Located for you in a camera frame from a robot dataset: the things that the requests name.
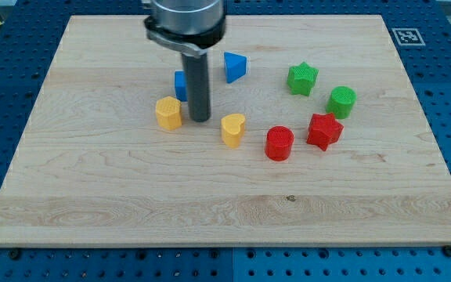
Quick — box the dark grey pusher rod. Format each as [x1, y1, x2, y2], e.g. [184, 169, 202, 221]
[181, 53, 211, 122]

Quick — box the yellow heart block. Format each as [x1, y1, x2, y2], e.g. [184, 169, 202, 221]
[221, 113, 246, 148]

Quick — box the green star block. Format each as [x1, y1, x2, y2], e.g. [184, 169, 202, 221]
[287, 62, 319, 96]

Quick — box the red star block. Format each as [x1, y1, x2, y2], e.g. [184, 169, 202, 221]
[306, 113, 344, 151]

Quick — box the blue cube block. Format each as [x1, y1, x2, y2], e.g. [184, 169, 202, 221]
[174, 70, 187, 102]

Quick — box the blue triangle block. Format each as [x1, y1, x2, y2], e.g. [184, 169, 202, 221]
[224, 52, 247, 84]

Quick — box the yellow hexagon block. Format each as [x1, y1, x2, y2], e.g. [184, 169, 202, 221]
[155, 96, 182, 130]

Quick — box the red cylinder block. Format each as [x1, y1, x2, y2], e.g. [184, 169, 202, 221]
[265, 125, 294, 161]

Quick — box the wooden board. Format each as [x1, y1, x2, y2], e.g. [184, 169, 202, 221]
[0, 15, 451, 248]

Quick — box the green cylinder block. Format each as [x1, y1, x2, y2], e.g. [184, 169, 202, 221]
[326, 85, 357, 119]

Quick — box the white fiducial marker tag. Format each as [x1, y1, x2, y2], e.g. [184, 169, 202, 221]
[392, 27, 425, 46]

